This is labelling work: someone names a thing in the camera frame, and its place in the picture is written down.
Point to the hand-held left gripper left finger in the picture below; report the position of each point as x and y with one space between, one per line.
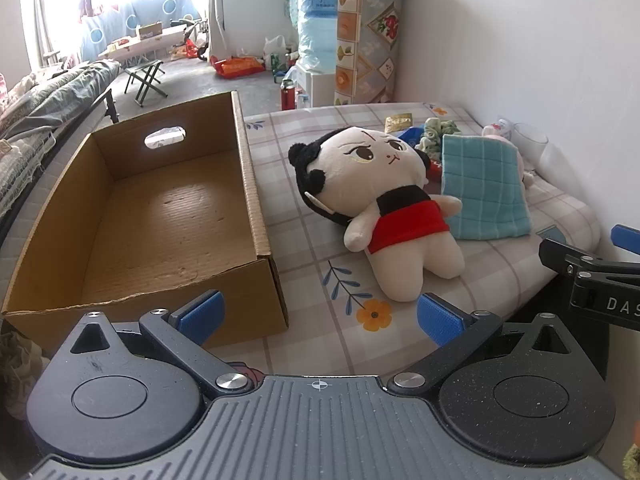
200 317

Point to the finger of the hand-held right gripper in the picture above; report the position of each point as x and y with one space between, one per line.
627 237
562 257

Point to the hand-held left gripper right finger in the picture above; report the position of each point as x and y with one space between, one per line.
440 320

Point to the pink baby doll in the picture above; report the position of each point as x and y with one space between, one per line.
522 170

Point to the brown cardboard box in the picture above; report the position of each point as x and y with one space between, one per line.
150 230

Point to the teal checked towel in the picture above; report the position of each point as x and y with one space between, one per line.
480 190

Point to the black-haired plush doll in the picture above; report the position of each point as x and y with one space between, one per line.
400 220

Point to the small white red packet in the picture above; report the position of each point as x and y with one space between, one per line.
504 125

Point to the green white scrunchie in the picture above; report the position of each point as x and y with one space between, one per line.
436 132

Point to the blue and white packet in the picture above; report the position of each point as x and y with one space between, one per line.
411 136

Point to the gold packet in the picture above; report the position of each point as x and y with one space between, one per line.
398 122

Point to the clear glass cup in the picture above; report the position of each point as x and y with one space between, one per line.
537 147

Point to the red thermos bottle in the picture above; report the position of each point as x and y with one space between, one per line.
287 96

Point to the black folding stool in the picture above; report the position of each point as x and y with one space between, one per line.
145 72

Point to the red basket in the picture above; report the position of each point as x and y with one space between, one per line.
237 67

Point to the white water dispenser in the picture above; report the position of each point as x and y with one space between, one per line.
317 87

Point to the grey striped quilt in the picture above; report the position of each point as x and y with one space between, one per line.
60 95

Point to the white low table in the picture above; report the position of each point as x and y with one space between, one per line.
150 45

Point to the white plastic bag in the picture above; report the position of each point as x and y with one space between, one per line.
274 45

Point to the child's bicycle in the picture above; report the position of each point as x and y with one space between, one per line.
192 35

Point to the small cardboard box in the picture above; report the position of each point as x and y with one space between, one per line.
150 31

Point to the floral patterned folded mat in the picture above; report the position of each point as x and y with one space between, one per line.
370 35

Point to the blue circle-printed blanket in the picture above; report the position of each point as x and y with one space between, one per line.
130 15

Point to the blue water jug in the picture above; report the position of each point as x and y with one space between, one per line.
317 25

